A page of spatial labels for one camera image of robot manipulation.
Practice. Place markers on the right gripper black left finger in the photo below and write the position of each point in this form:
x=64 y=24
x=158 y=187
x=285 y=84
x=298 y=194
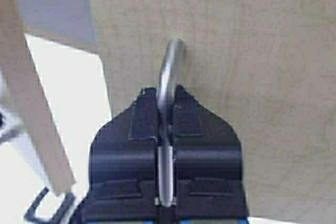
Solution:
x=122 y=166

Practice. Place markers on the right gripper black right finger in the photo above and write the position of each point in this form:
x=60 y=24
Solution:
x=209 y=165

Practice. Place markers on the door handle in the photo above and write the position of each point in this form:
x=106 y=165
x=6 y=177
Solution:
x=165 y=97

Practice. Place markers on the cabinet door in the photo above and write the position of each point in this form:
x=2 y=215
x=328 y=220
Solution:
x=34 y=135
x=266 y=66

